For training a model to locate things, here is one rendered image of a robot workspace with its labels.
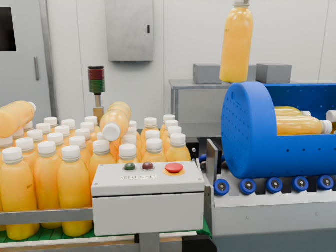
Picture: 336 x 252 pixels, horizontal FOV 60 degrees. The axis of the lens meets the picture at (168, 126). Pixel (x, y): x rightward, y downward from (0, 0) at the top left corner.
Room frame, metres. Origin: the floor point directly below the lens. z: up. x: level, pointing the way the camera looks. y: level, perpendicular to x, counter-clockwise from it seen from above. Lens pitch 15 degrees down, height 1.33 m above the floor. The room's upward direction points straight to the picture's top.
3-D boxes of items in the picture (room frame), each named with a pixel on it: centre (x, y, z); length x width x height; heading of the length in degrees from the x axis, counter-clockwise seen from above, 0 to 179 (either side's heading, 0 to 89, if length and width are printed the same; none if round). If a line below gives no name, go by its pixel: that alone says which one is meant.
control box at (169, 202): (0.51, 0.04, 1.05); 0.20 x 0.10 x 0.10; 96
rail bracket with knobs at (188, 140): (1.02, -0.08, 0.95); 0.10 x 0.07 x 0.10; 6
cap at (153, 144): (0.68, 0.03, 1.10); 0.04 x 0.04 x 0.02
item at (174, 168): (0.52, -0.01, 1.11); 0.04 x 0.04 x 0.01
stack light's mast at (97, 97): (1.14, 0.28, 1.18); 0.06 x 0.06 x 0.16
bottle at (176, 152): (0.72, -0.03, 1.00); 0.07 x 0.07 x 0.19
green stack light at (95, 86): (1.14, 0.28, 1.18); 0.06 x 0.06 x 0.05
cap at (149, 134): (0.75, 0.04, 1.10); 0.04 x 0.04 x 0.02
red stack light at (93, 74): (1.14, 0.28, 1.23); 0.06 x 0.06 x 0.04
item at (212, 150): (0.82, -0.14, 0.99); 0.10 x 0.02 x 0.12; 6
